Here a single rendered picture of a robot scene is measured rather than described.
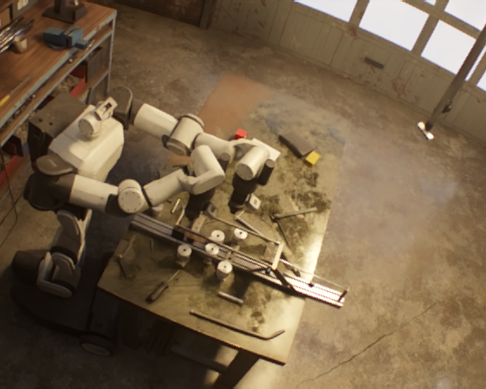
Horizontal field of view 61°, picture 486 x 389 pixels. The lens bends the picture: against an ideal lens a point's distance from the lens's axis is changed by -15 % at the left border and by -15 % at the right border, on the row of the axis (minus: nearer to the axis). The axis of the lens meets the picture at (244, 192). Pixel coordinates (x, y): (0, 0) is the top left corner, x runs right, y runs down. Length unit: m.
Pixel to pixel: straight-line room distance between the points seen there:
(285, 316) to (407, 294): 1.62
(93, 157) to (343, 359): 1.99
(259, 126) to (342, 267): 1.21
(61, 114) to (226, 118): 1.10
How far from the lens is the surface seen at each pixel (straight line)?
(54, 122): 1.57
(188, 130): 1.60
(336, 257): 3.22
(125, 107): 1.65
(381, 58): 4.61
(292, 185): 2.24
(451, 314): 3.51
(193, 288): 1.83
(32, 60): 2.89
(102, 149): 1.53
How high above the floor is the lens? 2.49
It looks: 49 degrees down
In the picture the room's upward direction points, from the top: 20 degrees clockwise
